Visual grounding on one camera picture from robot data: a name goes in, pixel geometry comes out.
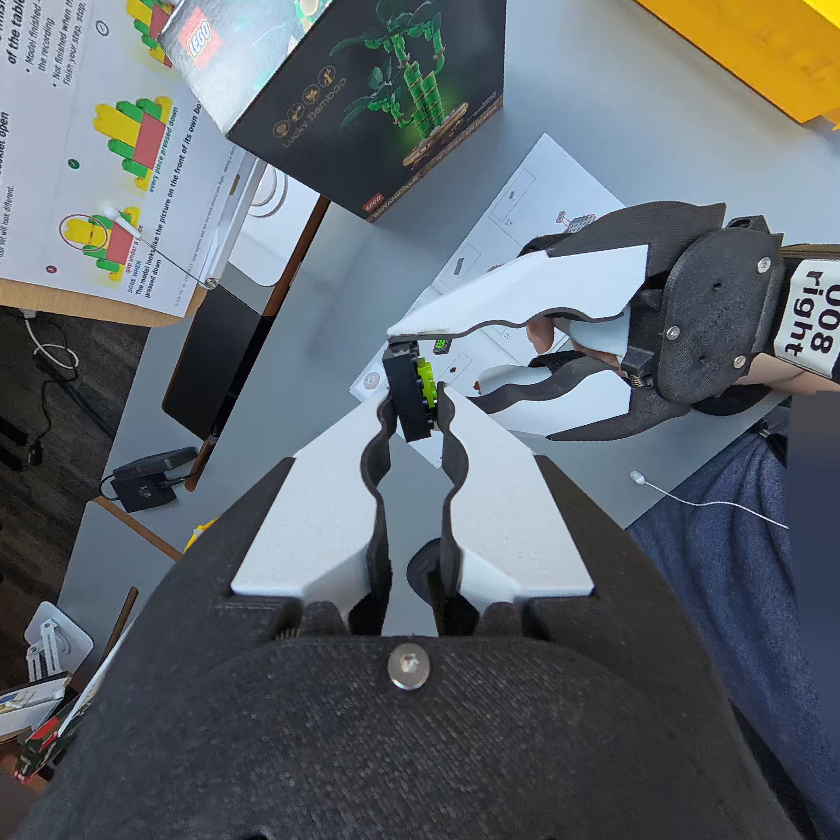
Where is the large printed instruction sheet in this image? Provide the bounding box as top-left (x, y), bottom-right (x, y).
top-left (0, 0), bottom-right (265, 320)

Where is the white earphone cable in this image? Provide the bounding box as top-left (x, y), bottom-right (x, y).
top-left (628, 469), bottom-right (790, 530)

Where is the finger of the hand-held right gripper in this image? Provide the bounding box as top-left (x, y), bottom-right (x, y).
top-left (476, 353), bottom-right (635, 437)
top-left (386, 243), bottom-right (651, 340)

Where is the black power adapter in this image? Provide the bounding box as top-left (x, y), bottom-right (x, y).
top-left (98, 445), bottom-right (200, 515)

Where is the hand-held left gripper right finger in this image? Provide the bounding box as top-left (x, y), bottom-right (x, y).
top-left (435, 385), bottom-right (599, 619)

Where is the white metal stand base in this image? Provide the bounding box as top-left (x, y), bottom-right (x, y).
top-left (215, 153), bottom-right (324, 291)

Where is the person's blue clothing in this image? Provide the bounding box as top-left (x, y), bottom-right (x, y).
top-left (625, 406), bottom-right (840, 840)

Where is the small toy set box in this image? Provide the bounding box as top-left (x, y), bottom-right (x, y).
top-left (12, 669), bottom-right (89, 785)

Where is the wooden book stand board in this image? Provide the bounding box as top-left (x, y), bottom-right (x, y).
top-left (0, 274), bottom-right (189, 329)

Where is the person's right hand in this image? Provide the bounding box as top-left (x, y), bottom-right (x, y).
top-left (525, 312), bottom-right (559, 357)

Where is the white folding stand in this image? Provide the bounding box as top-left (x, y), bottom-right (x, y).
top-left (24, 600), bottom-right (93, 684)

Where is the black bamboo toy set box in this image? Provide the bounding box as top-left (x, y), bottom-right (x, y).
top-left (159, 0), bottom-right (507, 224)

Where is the black toy brick plate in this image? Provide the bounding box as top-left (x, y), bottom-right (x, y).
top-left (382, 337), bottom-right (436, 442)

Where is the white floor cable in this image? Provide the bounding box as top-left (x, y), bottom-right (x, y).
top-left (21, 307), bottom-right (80, 373)

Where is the yellow plastic bin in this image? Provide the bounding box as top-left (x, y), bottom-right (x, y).
top-left (633, 0), bottom-right (840, 130)

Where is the grey desk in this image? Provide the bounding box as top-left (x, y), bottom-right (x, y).
top-left (58, 0), bottom-right (840, 658)

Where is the white building booklet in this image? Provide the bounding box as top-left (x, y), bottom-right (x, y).
top-left (349, 133), bottom-right (629, 471)

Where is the black flat tablet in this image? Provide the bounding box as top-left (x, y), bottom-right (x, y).
top-left (161, 283), bottom-right (277, 442)

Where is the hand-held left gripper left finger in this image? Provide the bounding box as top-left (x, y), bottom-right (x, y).
top-left (230, 395), bottom-right (396, 622)

